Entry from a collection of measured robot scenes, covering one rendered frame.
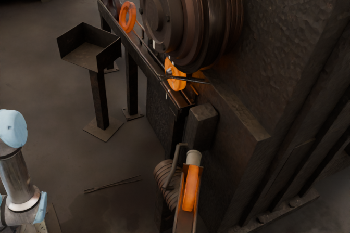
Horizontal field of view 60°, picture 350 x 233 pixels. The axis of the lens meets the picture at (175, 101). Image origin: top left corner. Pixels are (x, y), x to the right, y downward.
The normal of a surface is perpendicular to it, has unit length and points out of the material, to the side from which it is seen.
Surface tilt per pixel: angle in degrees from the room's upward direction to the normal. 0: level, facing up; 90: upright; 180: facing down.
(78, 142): 0
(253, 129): 0
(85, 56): 5
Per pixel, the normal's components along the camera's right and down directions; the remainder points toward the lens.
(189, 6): -0.04, 0.29
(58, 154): 0.08, -0.69
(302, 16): -0.90, 0.26
